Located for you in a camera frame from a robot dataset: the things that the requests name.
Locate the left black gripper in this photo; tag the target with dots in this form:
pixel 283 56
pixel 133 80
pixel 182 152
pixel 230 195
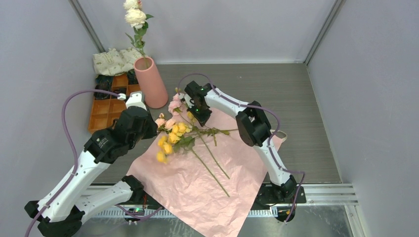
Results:
pixel 152 131

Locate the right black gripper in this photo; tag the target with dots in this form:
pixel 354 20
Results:
pixel 202 119

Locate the cream printed ribbon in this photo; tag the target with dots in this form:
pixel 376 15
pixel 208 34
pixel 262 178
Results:
pixel 280 134

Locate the purple and pink wrapping paper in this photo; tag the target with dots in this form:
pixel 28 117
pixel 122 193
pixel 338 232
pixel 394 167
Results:
pixel 213 187

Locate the white rose stem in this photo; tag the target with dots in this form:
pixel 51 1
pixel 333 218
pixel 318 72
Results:
pixel 137 19

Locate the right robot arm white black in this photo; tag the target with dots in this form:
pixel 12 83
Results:
pixel 254 130

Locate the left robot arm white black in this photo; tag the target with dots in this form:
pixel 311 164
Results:
pixel 63 211

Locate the pink cylindrical vase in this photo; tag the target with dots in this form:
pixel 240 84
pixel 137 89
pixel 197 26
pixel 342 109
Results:
pixel 150 82

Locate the peach rose stem lower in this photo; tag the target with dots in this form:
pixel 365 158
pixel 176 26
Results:
pixel 180 138

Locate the orange compartment tray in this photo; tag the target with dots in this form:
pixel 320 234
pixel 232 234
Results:
pixel 106 108

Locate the dark bundle at tray top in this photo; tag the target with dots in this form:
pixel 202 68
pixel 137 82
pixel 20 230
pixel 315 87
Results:
pixel 131 77

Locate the dark green cloth item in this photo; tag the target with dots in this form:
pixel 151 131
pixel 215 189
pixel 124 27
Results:
pixel 103 79

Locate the cream patterned cloth bag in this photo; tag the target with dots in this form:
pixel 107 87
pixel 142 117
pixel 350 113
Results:
pixel 114 62

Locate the small green-lit circuit board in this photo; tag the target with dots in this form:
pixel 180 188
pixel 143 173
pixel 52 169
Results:
pixel 138 211

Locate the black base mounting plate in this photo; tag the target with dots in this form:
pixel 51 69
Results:
pixel 267 197

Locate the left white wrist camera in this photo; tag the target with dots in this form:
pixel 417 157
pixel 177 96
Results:
pixel 134 101

